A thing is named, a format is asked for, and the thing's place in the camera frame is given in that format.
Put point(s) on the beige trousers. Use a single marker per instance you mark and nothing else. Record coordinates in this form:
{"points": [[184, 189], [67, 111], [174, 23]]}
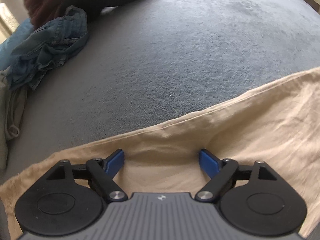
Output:
{"points": [[277, 123]]}

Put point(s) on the grey bed blanket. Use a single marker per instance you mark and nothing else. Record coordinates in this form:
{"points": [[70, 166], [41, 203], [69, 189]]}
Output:
{"points": [[155, 60]]}

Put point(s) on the grey sweatpants with drawstring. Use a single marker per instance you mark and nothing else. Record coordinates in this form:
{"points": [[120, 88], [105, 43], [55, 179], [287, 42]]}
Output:
{"points": [[12, 105]]}

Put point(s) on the blue duvet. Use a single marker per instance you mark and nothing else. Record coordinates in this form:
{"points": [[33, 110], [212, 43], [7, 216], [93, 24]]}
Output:
{"points": [[22, 32]]}

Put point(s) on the cream carved headboard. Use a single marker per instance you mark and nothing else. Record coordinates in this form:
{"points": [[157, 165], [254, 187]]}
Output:
{"points": [[8, 23]]}

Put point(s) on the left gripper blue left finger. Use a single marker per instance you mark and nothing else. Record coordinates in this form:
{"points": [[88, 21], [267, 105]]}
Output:
{"points": [[101, 175]]}

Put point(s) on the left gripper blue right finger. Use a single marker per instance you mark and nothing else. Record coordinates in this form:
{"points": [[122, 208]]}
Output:
{"points": [[221, 173]]}

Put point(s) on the blue denim jeans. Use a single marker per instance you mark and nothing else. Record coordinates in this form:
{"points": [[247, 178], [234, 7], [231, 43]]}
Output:
{"points": [[48, 47]]}

